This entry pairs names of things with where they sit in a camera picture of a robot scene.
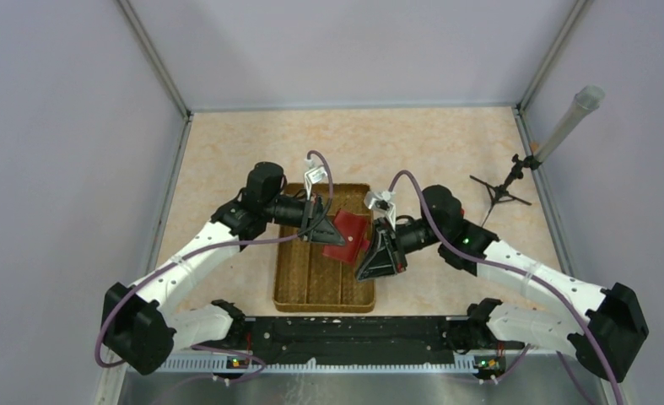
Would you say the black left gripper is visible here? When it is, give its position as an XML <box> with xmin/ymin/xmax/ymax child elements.
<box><xmin>263</xmin><ymin>191</ymin><xmax>345</xmax><ymax>245</ymax></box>

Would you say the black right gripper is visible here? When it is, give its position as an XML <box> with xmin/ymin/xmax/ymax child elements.
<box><xmin>354</xmin><ymin>217</ymin><xmax>445</xmax><ymax>283</ymax></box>

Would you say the red leather card holder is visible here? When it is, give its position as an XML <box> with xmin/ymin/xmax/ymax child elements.
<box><xmin>321</xmin><ymin>210</ymin><xmax>371</xmax><ymax>265</ymax></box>

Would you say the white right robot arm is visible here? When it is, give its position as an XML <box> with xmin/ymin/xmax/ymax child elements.
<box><xmin>355</xmin><ymin>185</ymin><xmax>649</xmax><ymax>382</ymax></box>

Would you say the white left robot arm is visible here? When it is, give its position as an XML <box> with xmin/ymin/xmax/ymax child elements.
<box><xmin>94</xmin><ymin>162</ymin><xmax>347</xmax><ymax>375</ymax></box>

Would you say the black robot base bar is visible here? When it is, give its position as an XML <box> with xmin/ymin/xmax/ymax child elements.
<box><xmin>203</xmin><ymin>316</ymin><xmax>524</xmax><ymax>367</ymax></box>

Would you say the woven bamboo tray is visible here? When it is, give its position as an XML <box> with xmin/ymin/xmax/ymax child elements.
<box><xmin>272</xmin><ymin>183</ymin><xmax>376</xmax><ymax>313</ymax></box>

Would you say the black mini tripod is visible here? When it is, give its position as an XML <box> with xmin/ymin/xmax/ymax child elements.
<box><xmin>469</xmin><ymin>154</ymin><xmax>542</xmax><ymax>226</ymax></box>

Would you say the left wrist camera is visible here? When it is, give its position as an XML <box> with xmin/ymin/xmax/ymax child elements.
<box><xmin>304</xmin><ymin>165</ymin><xmax>327</xmax><ymax>200</ymax></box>

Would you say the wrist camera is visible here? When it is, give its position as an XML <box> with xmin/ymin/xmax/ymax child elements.
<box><xmin>304</xmin><ymin>165</ymin><xmax>327</xmax><ymax>200</ymax></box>
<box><xmin>364</xmin><ymin>190</ymin><xmax>395</xmax><ymax>213</ymax></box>

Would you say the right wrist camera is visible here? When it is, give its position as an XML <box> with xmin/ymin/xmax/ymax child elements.
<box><xmin>364</xmin><ymin>190</ymin><xmax>395</xmax><ymax>213</ymax></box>

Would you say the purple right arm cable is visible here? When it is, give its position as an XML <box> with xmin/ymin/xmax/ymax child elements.
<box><xmin>387</xmin><ymin>170</ymin><xmax>626</xmax><ymax>405</ymax></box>

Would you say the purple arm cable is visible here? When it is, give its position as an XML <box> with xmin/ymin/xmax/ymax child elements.
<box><xmin>94</xmin><ymin>149</ymin><xmax>336</xmax><ymax>370</ymax></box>
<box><xmin>387</xmin><ymin>170</ymin><xmax>626</xmax><ymax>405</ymax></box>

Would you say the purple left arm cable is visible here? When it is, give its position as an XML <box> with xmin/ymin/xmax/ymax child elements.
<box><xmin>94</xmin><ymin>149</ymin><xmax>336</xmax><ymax>370</ymax></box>

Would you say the aluminium frame rail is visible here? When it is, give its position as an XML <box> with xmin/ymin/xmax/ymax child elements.
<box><xmin>116</xmin><ymin>0</ymin><xmax>193</xmax><ymax>122</ymax></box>

